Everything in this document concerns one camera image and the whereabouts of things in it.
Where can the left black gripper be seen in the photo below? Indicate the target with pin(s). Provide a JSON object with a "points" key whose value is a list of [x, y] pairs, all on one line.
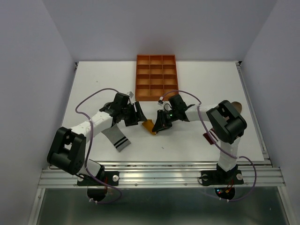
{"points": [[137, 116]]}

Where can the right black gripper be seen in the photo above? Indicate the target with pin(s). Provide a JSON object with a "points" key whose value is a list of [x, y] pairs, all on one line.
{"points": [[161, 123]]}

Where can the mustard yellow sock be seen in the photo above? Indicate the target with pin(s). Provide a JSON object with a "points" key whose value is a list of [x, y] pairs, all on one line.
{"points": [[149, 125]]}

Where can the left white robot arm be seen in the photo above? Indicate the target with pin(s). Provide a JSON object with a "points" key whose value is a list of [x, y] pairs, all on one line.
{"points": [[67, 151]]}

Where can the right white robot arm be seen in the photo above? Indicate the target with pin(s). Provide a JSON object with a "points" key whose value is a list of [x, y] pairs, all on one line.
{"points": [[222, 122]]}

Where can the grey striped sock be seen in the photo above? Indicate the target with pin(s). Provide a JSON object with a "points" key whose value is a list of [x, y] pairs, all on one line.
{"points": [[112, 131]]}

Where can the orange compartment tray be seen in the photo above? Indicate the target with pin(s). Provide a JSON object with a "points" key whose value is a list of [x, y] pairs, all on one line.
{"points": [[156, 76]]}

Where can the taupe maroon-cuffed sock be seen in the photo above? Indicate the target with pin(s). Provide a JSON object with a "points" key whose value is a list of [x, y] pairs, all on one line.
{"points": [[213, 136]]}

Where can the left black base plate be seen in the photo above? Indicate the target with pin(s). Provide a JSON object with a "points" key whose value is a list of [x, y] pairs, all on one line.
{"points": [[109, 177]]}

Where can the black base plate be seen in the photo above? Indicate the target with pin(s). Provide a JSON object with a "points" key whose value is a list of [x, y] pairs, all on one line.
{"points": [[218, 178], [109, 177]]}

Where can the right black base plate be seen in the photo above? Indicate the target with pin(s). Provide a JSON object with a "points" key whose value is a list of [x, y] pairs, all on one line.
{"points": [[218, 178]]}

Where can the aluminium rail frame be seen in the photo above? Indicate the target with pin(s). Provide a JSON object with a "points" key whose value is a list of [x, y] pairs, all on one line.
{"points": [[167, 192]]}

